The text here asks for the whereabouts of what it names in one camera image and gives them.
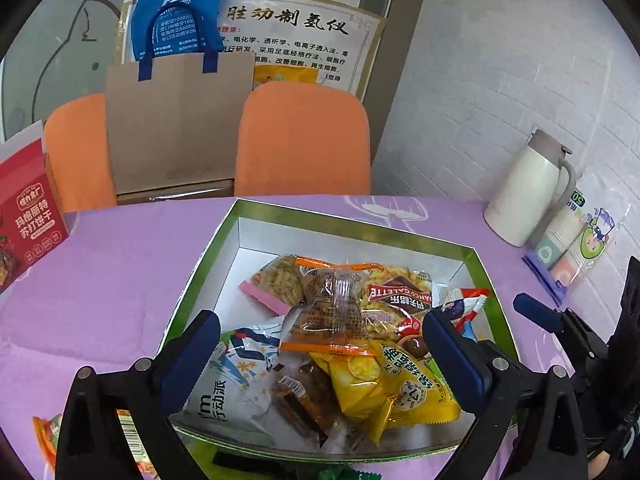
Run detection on red peanut snack bag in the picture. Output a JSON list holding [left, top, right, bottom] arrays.
[[116, 410, 158, 479]]

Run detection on white blue snack bag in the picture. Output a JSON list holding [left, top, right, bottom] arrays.
[[175, 316, 284, 443]]

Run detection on red white snack bag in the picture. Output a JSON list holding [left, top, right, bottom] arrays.
[[438, 287, 491, 341]]

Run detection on orange cartoon snack bag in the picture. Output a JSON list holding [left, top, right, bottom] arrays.
[[32, 414, 62, 470]]

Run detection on brown dried meat pack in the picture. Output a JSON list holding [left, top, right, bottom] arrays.
[[271, 359, 342, 450]]

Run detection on yellow chips bag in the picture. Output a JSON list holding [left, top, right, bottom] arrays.
[[310, 340, 461, 444]]

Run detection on pink edged nut pack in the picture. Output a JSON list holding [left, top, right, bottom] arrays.
[[239, 255, 305, 315]]

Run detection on galette cookie pack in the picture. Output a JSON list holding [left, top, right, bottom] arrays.
[[359, 266, 432, 341]]

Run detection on orange brown snack pack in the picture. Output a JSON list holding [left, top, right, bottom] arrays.
[[280, 256, 382, 356]]

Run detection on green snack bag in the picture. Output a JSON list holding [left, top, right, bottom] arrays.
[[318, 465, 382, 480]]

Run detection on paper cups pack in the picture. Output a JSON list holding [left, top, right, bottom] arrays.
[[523, 171, 630, 306]]

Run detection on purple tablecloth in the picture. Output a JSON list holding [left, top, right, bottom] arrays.
[[1, 195, 566, 479]]

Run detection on white thermos jug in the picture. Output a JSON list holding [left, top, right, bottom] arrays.
[[484, 129, 577, 247]]

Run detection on green open gift box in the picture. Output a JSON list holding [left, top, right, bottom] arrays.
[[164, 200, 518, 463]]

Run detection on red cracker box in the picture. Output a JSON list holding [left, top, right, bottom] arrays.
[[0, 122, 68, 290]]

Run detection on left orange chair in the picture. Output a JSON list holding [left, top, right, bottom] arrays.
[[43, 93, 117, 212]]

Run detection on orange chair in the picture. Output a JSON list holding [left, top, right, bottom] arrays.
[[43, 93, 117, 212], [234, 81, 371, 197]]

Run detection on brown cardboard sheet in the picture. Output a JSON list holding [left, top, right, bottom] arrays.
[[105, 52, 255, 200]]

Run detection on right orange chair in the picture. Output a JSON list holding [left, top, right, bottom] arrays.
[[234, 81, 371, 197]]

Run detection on chinese text poster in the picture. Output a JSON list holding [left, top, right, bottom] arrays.
[[119, 0, 388, 101]]

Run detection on blue tote bag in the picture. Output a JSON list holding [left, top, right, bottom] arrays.
[[130, 0, 224, 81]]

